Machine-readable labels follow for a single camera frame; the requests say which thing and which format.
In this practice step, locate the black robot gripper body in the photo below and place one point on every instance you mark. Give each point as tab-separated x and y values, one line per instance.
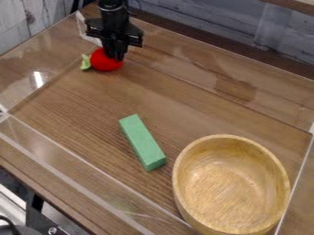
114	29

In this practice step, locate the red plush strawberry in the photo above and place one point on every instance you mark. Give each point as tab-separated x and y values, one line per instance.
99	61

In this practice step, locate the black table leg bracket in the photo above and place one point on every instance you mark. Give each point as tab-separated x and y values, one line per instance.
37	220

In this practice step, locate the green foam block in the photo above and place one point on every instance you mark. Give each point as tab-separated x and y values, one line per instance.
142	142

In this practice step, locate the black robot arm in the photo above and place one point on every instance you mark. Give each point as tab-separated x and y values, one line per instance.
113	4

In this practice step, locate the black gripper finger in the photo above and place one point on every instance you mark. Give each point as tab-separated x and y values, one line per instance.
109	46
121	46

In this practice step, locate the wooden bowl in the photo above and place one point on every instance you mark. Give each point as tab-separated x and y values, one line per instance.
230	185

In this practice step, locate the clear acrylic tray walls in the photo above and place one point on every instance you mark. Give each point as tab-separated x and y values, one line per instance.
190	89

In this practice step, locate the clear acrylic corner bracket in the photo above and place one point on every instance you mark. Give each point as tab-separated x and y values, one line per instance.
83	26

